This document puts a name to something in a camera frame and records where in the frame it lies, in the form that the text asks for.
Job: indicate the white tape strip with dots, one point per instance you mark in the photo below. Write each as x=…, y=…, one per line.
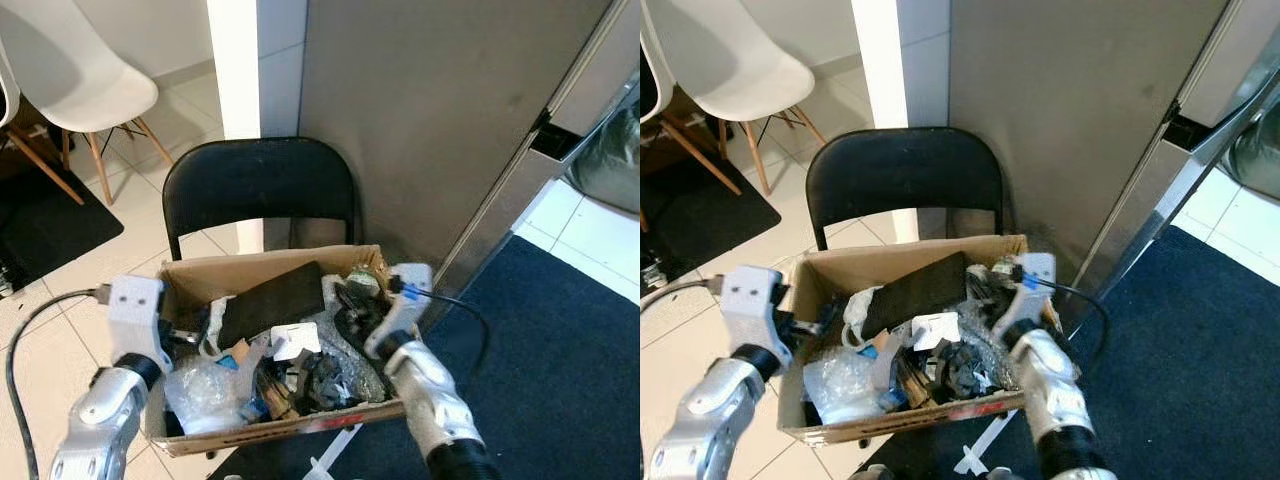
x=330, y=455
x=980, y=445

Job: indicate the white shell chair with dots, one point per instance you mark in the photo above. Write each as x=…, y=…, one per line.
x=730, y=65
x=80, y=70

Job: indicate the black folding chair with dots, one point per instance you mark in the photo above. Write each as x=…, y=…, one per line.
x=905, y=175
x=260, y=180

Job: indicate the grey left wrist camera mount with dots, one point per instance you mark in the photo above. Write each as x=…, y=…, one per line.
x=138, y=310
x=755, y=300

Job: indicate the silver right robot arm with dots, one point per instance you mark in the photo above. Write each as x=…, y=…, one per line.
x=430, y=390
x=1050, y=385

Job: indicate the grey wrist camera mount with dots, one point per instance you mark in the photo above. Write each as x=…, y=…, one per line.
x=408, y=295
x=1030, y=290
x=138, y=310
x=755, y=300

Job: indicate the black floor mat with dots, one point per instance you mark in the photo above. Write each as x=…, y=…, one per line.
x=700, y=215
x=50, y=225

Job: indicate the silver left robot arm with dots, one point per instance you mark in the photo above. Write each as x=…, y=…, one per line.
x=100, y=410
x=715, y=410

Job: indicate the steel cabinet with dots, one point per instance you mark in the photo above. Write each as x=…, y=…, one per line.
x=430, y=100
x=1080, y=100

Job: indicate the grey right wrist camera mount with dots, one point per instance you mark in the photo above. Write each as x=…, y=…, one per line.
x=1030, y=290
x=408, y=295

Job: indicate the dark blue carpet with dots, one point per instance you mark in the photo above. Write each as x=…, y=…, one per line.
x=560, y=380
x=1180, y=380

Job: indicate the brown cardboard box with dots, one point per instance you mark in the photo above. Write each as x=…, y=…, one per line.
x=260, y=265
x=880, y=262

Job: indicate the black flat shoe insole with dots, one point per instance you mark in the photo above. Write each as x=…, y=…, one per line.
x=275, y=300
x=915, y=290

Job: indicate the clear plastic bag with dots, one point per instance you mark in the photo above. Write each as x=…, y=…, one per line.
x=200, y=390
x=840, y=385

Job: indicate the white square plastic piece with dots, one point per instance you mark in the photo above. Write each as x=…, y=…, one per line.
x=295, y=340
x=935, y=328

